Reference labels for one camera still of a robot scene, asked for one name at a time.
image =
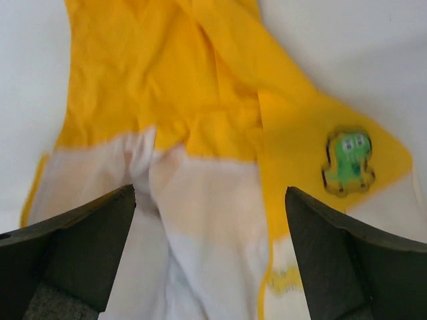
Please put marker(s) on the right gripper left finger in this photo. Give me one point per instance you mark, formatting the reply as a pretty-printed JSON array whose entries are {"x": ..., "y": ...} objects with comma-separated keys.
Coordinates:
[{"x": 65, "y": 267}]

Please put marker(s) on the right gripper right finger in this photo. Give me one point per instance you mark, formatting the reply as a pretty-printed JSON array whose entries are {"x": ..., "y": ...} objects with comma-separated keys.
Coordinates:
[{"x": 351, "y": 270}]

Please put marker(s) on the yellow cream printed kids jacket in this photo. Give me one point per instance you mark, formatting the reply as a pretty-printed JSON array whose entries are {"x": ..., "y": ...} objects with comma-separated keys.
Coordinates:
[{"x": 197, "y": 106}]

